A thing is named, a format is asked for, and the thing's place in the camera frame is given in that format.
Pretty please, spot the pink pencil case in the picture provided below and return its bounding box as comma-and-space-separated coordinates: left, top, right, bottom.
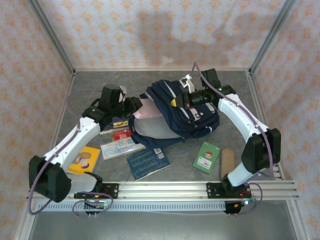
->
132, 98, 164, 119

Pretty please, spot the navy book with yellow label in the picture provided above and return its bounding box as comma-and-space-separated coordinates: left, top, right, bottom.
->
99, 115, 130, 136

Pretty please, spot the navy blue student backpack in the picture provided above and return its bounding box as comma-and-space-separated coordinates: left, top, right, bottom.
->
128, 79, 221, 149

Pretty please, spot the red card pack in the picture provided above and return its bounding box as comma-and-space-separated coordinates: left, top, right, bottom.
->
110, 128, 133, 141

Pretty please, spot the clear plastic pen pack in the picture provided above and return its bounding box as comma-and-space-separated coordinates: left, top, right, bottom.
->
100, 138, 147, 161

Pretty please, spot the blue notebook with QR codes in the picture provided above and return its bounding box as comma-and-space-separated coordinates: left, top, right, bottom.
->
125, 147, 172, 182

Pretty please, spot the green notebook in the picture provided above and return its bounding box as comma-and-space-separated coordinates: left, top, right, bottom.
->
192, 140, 222, 175

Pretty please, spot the yellow cartoon book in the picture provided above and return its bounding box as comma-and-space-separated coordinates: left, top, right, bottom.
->
67, 145, 102, 176

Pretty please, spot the tan brown pencil case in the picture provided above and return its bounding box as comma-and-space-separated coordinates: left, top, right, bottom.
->
219, 148, 236, 180

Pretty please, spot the small circuit board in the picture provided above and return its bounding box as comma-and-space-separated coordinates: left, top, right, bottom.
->
83, 198, 112, 212
223, 198, 257, 216

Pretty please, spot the grey metal sheet panel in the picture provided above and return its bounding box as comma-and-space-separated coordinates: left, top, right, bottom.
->
27, 211, 300, 240

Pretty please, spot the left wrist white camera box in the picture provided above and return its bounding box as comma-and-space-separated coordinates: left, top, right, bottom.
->
118, 85, 129, 103

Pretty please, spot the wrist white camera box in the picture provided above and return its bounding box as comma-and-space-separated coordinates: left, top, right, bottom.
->
118, 85, 129, 103
178, 73, 196, 93

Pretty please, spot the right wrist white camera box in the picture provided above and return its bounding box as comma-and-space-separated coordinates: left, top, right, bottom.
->
178, 73, 196, 93

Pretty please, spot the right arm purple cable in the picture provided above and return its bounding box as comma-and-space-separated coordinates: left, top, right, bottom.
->
190, 61, 275, 216

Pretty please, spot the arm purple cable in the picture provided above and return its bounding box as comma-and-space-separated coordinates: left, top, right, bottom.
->
190, 61, 275, 216
27, 89, 114, 219

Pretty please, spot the aluminium table end rail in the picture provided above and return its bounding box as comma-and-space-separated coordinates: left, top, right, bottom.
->
73, 67, 252, 73

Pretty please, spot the aluminium table side rail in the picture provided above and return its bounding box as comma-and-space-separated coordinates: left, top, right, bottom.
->
39, 71, 76, 182
246, 70, 286, 181

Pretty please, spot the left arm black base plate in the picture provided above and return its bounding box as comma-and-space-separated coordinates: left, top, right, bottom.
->
73, 183, 120, 200

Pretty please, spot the aluminium mounting rail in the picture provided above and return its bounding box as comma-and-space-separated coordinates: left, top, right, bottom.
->
26, 181, 301, 201

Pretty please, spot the aluminium frame post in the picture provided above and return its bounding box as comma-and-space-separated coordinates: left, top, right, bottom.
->
26, 0, 76, 76
249, 0, 299, 76

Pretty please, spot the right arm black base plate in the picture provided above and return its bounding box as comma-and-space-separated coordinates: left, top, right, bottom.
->
206, 182, 252, 200

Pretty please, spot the white slotted cable duct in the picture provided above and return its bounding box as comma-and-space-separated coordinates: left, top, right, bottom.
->
37, 201, 227, 213

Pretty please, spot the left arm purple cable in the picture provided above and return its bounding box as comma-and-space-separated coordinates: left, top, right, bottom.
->
27, 89, 114, 219

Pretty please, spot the aluminium frame leg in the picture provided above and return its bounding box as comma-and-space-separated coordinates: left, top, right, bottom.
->
286, 199, 313, 240
13, 199, 38, 240

